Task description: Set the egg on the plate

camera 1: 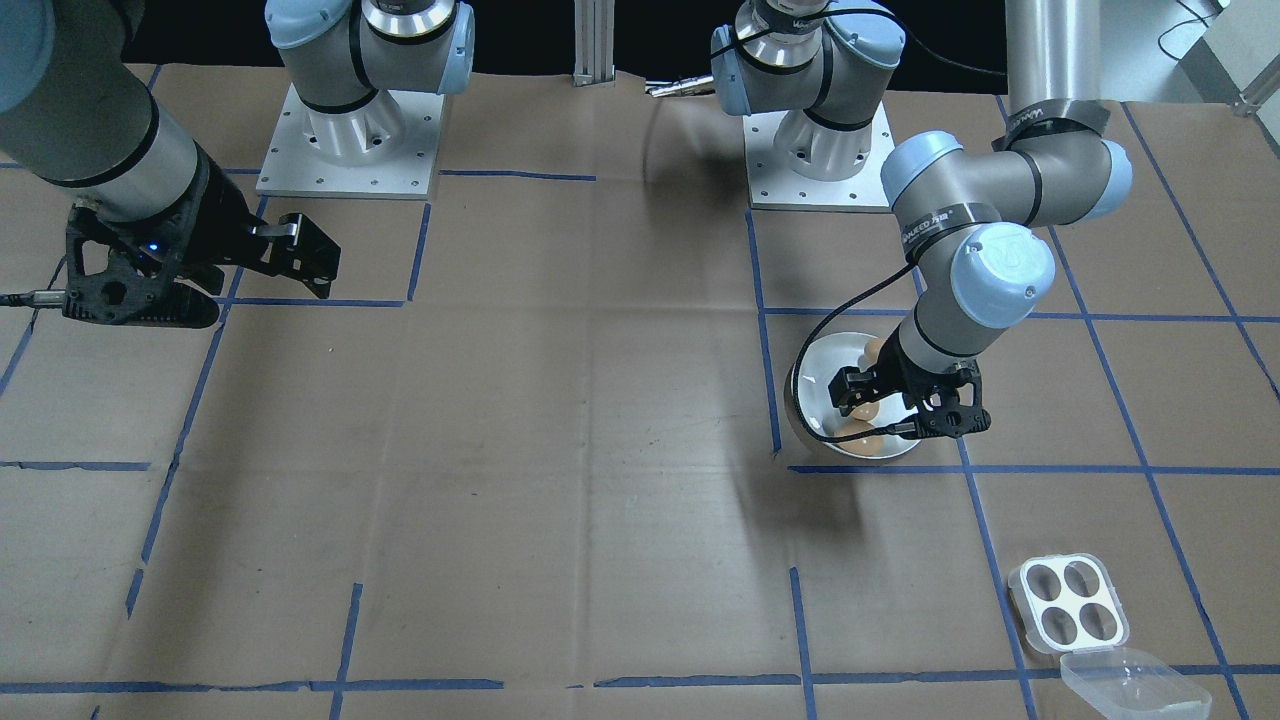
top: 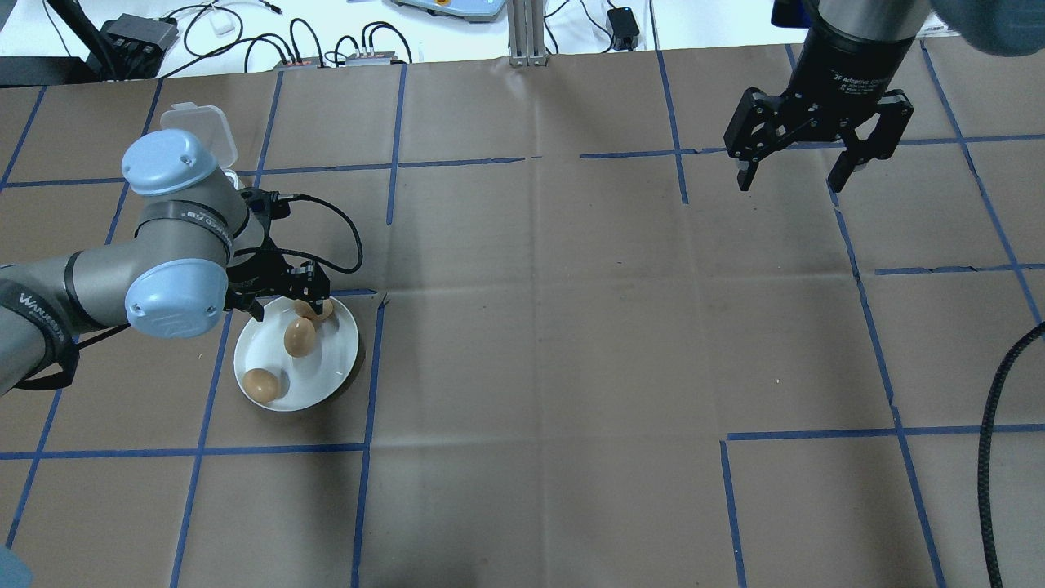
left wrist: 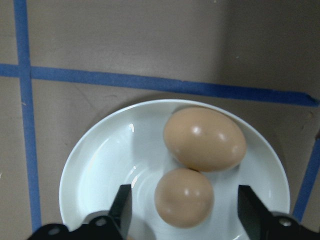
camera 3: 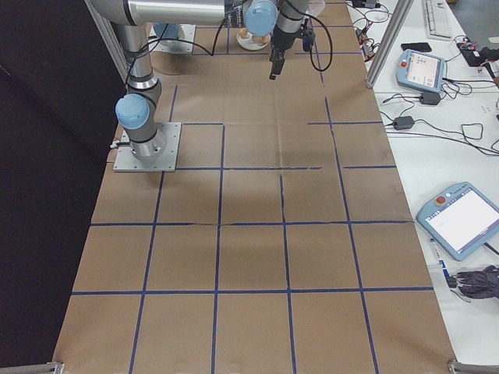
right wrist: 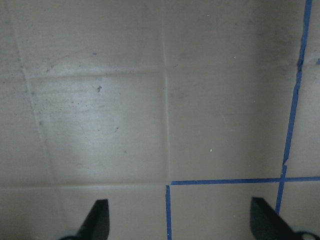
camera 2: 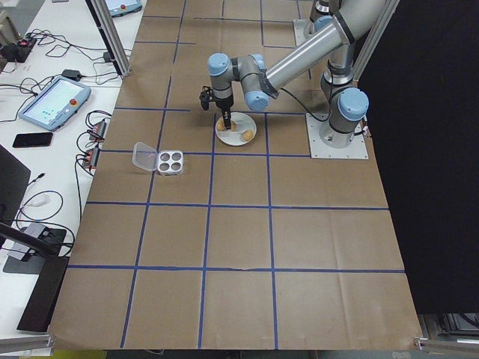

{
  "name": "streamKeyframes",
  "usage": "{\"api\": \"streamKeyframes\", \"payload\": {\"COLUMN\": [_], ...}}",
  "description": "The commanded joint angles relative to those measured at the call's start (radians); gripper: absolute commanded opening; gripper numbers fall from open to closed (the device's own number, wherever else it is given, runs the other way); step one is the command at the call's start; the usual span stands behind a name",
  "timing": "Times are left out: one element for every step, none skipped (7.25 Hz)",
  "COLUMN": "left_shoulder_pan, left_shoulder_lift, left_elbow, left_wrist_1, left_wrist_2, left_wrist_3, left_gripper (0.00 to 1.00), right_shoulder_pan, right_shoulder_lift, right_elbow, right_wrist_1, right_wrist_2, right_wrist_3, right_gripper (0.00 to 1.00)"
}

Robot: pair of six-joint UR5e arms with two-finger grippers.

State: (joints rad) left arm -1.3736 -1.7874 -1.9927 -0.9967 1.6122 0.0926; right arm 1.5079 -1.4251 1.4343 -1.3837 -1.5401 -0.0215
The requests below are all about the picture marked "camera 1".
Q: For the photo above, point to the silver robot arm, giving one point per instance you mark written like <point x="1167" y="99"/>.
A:
<point x="100" y="130"/>
<point x="1050" y="60"/>

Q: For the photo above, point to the aluminium frame bar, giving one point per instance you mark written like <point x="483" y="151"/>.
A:
<point x="1258" y="97"/>

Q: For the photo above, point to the white bowl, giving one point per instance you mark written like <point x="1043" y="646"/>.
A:
<point x="842" y="350"/>

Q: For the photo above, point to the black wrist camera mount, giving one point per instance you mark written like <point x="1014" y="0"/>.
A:
<point x="950" y="420"/>
<point x="120" y="300"/>

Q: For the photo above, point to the aluminium frame post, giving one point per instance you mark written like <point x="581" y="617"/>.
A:
<point x="595" y="50"/>

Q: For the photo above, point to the white square base plate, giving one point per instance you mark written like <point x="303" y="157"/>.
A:
<point x="770" y="195"/>
<point x="280" y="180"/>

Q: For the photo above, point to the clear plastic egg carton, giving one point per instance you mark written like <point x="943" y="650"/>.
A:
<point x="1062" y="598"/>

